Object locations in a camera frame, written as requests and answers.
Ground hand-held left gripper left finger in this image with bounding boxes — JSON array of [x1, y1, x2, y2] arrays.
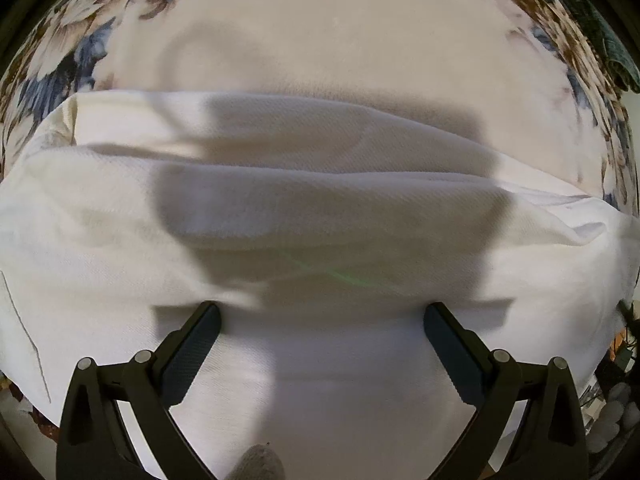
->
[[55, 301, 222, 480]]

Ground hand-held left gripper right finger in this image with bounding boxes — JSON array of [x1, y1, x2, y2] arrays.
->
[[423, 302, 589, 480]]

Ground white pants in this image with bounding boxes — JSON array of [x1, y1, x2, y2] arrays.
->
[[0, 89, 640, 480]]

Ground grey sock foot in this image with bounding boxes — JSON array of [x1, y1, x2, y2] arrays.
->
[[226, 444, 286, 480]]

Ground floral printed blanket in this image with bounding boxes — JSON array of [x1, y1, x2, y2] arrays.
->
[[0, 0, 637, 461]]

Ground dark green cloth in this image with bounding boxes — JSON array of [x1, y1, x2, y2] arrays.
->
[[560, 0, 640, 93]]

